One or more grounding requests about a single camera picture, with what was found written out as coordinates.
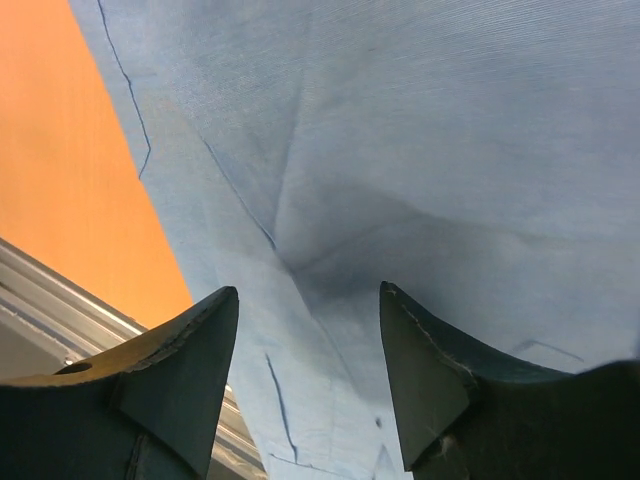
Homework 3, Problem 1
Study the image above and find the aluminium mounting rail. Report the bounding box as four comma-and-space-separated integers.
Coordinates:
1, 240, 267, 479

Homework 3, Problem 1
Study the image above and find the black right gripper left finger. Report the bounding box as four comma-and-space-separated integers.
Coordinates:
1, 287, 239, 479

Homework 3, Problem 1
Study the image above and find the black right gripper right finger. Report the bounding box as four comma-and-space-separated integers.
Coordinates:
379, 283, 639, 479

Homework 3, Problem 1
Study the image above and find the light blue long sleeve shirt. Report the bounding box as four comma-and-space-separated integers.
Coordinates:
71, 1, 639, 479

